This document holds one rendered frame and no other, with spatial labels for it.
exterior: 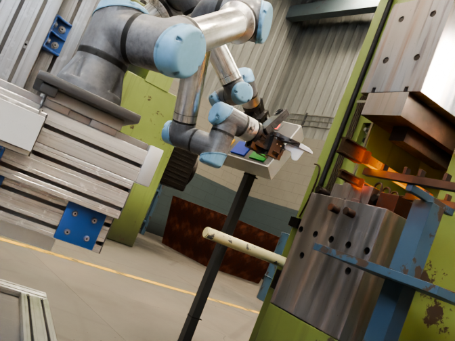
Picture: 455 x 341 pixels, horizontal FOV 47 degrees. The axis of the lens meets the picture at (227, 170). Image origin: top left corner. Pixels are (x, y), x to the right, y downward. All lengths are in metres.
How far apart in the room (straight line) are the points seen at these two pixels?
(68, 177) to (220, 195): 10.52
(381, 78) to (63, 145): 1.37
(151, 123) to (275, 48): 6.09
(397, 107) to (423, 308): 0.71
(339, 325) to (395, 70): 0.97
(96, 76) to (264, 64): 10.94
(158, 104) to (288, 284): 4.95
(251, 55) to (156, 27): 10.70
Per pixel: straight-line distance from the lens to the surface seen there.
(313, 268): 1.93
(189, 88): 1.60
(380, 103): 2.10
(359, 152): 1.47
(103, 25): 1.22
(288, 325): 1.95
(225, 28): 1.35
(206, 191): 11.40
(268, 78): 12.14
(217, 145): 1.59
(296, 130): 2.32
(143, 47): 1.16
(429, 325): 1.84
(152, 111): 6.69
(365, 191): 1.96
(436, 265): 1.87
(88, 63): 1.19
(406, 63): 2.12
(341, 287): 1.82
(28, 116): 1.04
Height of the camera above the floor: 0.66
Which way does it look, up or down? 6 degrees up
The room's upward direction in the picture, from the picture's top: 22 degrees clockwise
